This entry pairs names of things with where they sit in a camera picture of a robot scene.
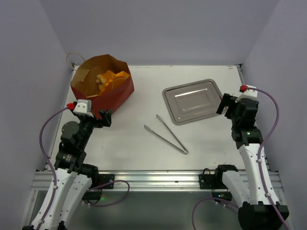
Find silver metal tray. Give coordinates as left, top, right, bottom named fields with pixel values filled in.
left=162, top=79, right=223, bottom=125

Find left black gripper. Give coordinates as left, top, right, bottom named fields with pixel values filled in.
left=78, top=105, right=111, bottom=149

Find round fake bread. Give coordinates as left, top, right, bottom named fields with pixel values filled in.
left=96, top=74, right=107, bottom=91

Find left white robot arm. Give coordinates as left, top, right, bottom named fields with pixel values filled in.
left=23, top=110, right=112, bottom=230

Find red paper bag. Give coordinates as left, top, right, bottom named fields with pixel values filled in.
left=71, top=54, right=134, bottom=115

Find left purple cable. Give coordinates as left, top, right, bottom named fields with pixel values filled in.
left=39, top=103, right=75, bottom=183

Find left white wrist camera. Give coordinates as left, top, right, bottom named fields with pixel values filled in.
left=73, top=99, right=92, bottom=116

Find silver metal tongs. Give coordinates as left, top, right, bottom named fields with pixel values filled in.
left=144, top=114, right=189, bottom=155

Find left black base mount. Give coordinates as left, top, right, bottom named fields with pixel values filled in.
left=82, top=174, right=115, bottom=204

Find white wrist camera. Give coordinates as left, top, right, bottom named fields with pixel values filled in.
left=73, top=99, right=92, bottom=116
left=236, top=85, right=258, bottom=103

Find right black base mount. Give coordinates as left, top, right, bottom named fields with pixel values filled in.
left=198, top=168, right=233, bottom=202

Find aluminium frame rail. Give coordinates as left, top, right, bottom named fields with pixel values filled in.
left=30, top=171, right=283, bottom=192

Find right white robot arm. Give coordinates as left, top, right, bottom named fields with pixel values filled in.
left=213, top=93, right=289, bottom=230

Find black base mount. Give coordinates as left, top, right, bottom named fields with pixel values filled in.
left=198, top=168, right=233, bottom=202
left=82, top=174, right=115, bottom=204

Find twisted fake bread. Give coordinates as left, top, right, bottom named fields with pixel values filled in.
left=100, top=70, right=130, bottom=94

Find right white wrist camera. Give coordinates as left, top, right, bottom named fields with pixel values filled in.
left=236, top=85, right=258, bottom=103

